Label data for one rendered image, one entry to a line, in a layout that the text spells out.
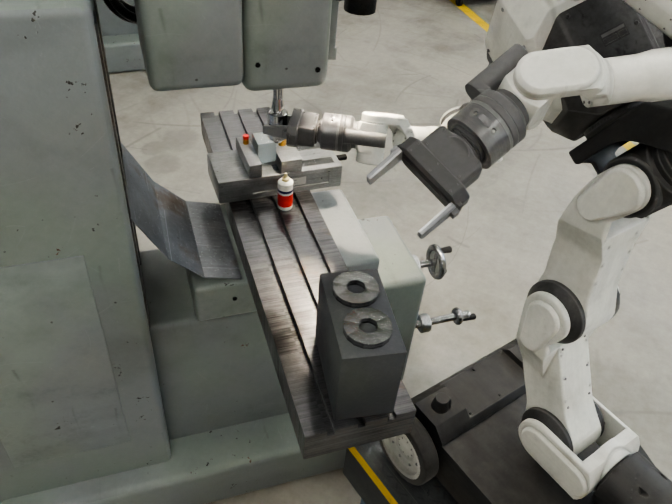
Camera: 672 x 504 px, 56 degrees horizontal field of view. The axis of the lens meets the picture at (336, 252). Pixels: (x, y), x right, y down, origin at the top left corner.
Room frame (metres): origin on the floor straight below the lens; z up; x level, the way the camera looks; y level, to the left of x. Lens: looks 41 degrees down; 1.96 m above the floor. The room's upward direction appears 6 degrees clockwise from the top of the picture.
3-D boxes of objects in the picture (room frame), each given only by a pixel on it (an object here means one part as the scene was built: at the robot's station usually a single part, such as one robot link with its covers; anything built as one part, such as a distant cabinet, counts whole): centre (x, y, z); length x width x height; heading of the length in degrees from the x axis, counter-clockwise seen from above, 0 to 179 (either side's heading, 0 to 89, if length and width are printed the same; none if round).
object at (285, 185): (1.36, 0.15, 0.97); 0.04 x 0.04 x 0.11
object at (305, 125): (1.33, 0.08, 1.17); 0.13 x 0.12 x 0.10; 177
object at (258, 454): (1.24, 0.40, 0.10); 1.20 x 0.60 x 0.20; 112
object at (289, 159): (1.49, 0.17, 1.00); 0.15 x 0.06 x 0.04; 24
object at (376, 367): (0.82, -0.06, 1.01); 0.22 x 0.12 x 0.20; 15
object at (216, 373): (1.34, 0.15, 0.41); 0.81 x 0.32 x 0.60; 112
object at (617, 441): (0.87, -0.61, 0.68); 0.21 x 0.20 x 0.13; 38
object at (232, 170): (1.47, 0.20, 0.97); 0.35 x 0.15 x 0.11; 114
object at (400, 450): (0.92, -0.24, 0.50); 0.20 x 0.05 x 0.20; 38
